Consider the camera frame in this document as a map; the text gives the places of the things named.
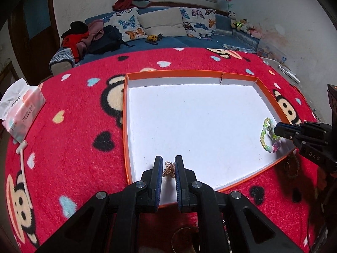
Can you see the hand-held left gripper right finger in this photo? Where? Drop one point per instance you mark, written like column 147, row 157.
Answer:
column 179, row 184

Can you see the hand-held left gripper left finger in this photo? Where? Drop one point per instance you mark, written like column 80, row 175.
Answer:
column 158, row 181

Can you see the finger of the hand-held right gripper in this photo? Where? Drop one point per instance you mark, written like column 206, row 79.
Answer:
column 285, row 134
column 289, row 126

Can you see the orange shallow cardboard tray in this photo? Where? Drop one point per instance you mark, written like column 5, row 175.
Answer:
column 197, row 123

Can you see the white flat box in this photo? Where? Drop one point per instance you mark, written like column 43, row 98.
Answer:
column 288, row 72

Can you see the clear bin of toys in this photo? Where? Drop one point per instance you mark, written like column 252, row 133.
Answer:
column 268, row 54

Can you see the pile of plush toys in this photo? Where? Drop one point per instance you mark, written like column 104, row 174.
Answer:
column 246, row 27

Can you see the panda plush toy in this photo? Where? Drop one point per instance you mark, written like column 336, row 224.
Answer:
column 232, row 18

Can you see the white plastic stick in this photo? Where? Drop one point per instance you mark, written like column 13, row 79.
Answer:
column 23, row 163

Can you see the white butterfly print pillow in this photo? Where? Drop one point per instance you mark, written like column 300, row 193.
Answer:
column 200, row 22
column 129, row 23

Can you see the blue sofa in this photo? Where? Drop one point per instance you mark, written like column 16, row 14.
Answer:
column 179, row 43

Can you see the yellow toy truck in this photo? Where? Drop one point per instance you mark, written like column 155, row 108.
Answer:
column 152, row 38

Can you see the pink tissue pack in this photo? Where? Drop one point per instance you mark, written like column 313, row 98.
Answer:
column 23, row 113

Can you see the black backpack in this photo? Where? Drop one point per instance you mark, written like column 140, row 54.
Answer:
column 108, row 39

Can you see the grey patterned cloth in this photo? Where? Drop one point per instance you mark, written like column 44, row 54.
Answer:
column 62, row 58

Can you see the beige pillow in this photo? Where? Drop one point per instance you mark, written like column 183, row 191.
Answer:
column 163, row 22

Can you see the red garment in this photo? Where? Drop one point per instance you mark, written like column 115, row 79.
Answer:
column 72, row 44

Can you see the pink garment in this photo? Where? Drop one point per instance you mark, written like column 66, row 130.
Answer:
column 93, row 31

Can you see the black garment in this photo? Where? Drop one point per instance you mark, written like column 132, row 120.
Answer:
column 78, row 26

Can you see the red bag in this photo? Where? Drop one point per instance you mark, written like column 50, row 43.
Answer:
column 123, row 2

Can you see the brown wooden door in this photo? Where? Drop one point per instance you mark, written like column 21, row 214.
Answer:
column 34, row 31

